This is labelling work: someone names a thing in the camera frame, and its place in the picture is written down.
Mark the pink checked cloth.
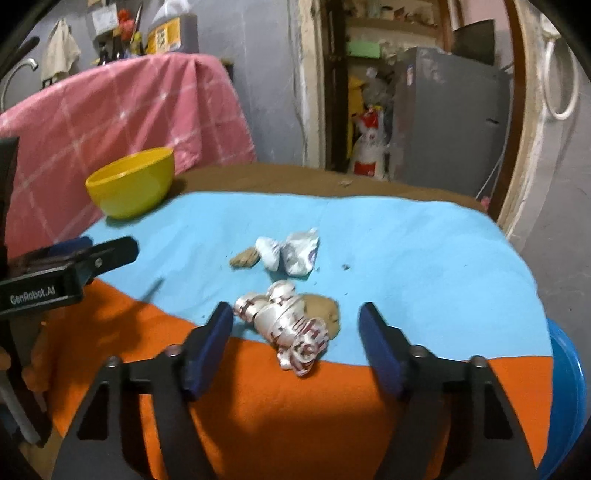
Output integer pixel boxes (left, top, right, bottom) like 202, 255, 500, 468
1, 54, 256, 257

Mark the yellow plastic bowl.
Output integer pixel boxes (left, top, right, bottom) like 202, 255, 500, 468
85, 147, 175, 220

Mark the black monitor on fridge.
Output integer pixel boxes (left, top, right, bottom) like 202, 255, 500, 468
452, 19, 496, 66

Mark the small brown peel scrap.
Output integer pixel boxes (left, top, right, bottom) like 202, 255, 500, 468
229, 247, 260, 269

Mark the white blue wrapper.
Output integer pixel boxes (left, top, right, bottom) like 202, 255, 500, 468
254, 228, 320, 277

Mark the grey refrigerator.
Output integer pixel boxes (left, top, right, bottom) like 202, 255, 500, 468
391, 47, 511, 198

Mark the green box on shelf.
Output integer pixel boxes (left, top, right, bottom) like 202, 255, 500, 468
346, 40, 381, 59

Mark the blue plastic bucket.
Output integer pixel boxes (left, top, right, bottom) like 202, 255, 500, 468
537, 319, 587, 479

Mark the white hose loop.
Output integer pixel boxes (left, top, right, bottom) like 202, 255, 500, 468
540, 18, 581, 122

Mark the brown potato piece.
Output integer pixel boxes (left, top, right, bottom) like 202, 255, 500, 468
303, 294, 341, 340

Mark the hanging beige towel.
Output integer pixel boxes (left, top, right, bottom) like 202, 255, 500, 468
41, 18, 81, 88

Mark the white red wrapper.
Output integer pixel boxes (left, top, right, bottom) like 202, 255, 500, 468
233, 280, 329, 377

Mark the striped blue orange brown cloth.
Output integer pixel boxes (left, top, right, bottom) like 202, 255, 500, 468
24, 165, 553, 479

